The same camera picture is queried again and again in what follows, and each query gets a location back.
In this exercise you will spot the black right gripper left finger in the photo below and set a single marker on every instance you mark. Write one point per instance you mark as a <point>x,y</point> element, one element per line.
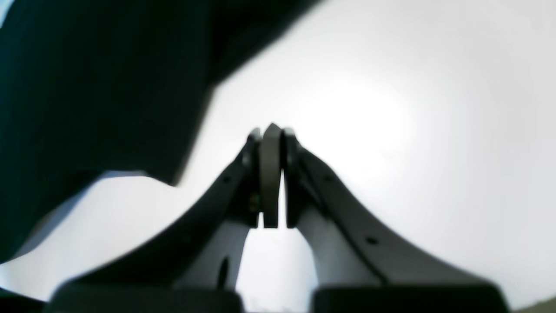
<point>192,266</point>

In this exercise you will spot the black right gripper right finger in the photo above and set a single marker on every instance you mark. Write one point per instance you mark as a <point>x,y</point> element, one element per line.
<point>362,265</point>

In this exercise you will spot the black T-shirt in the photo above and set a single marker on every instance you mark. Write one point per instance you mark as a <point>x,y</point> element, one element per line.
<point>92,86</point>

